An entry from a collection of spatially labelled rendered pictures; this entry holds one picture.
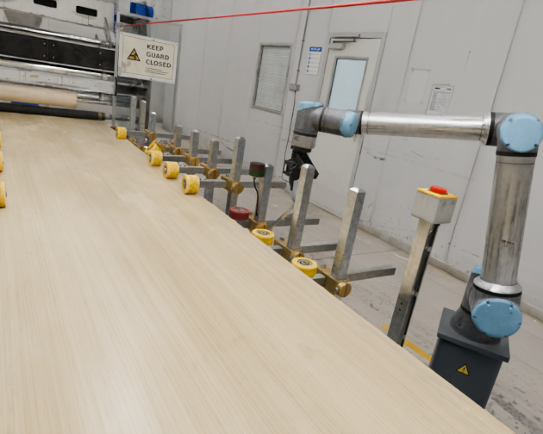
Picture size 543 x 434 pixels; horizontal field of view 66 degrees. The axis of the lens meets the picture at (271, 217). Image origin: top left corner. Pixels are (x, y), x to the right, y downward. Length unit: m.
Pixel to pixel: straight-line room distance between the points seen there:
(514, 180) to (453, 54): 2.99
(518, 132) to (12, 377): 1.40
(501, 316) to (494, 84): 2.81
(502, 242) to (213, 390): 1.09
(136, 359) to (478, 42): 3.93
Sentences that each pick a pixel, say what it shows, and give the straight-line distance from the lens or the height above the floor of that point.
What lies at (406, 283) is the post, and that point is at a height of 0.97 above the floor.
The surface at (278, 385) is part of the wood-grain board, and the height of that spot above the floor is 0.90.
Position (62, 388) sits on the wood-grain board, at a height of 0.90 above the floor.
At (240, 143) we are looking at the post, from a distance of 1.85.
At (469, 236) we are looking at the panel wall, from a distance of 4.16.
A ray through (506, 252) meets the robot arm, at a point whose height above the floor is 1.01.
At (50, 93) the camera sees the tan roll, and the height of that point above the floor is 1.08.
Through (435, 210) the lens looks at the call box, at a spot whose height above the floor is 1.19.
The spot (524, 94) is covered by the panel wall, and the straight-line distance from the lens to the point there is 4.01.
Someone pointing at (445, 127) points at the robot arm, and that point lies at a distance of 1.64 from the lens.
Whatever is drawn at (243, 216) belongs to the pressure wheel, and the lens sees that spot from 1.67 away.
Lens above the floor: 1.40
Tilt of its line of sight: 17 degrees down
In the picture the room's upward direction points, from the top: 10 degrees clockwise
